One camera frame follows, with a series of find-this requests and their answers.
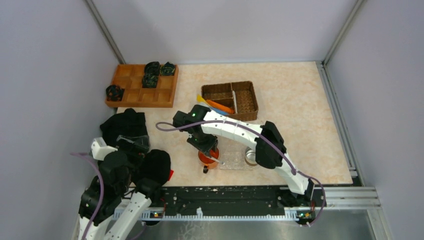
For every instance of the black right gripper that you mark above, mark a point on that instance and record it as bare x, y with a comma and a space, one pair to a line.
205, 148

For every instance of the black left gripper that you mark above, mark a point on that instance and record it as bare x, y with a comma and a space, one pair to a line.
133, 142

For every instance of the white toothpaste tube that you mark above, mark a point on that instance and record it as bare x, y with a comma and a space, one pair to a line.
210, 160

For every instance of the orange translucent plastic mug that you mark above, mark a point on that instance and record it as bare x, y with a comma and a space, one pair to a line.
214, 153

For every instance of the clear textured plastic tray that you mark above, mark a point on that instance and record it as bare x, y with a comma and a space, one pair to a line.
233, 154

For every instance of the metal cup orange base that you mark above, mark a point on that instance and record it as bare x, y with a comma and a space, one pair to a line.
250, 157

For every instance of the brown wicker divided basket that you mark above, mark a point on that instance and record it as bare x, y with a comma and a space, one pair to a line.
247, 104

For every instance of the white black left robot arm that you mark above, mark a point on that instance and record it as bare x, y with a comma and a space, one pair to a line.
99, 202

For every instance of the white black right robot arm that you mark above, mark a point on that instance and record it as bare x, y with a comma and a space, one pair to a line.
205, 126

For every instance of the blue toothbrush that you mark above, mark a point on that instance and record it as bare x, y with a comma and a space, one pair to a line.
221, 112

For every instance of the orange toothbrush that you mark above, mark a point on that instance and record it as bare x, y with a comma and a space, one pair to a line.
220, 107

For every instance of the yellow toothbrush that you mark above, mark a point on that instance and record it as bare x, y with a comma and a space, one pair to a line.
200, 99

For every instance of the orange wooden compartment tray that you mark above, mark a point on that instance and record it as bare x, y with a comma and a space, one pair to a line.
127, 87

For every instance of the black cloth pile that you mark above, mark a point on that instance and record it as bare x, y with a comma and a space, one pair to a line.
154, 165

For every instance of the red small object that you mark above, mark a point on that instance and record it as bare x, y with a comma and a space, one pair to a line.
171, 172

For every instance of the black orange rolled sock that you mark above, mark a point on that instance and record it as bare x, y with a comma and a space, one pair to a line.
114, 93

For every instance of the black patterned rolled sock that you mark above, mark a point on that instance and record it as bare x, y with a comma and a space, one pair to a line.
149, 81

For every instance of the black green rolled sock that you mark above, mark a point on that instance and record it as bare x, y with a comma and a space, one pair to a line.
167, 69

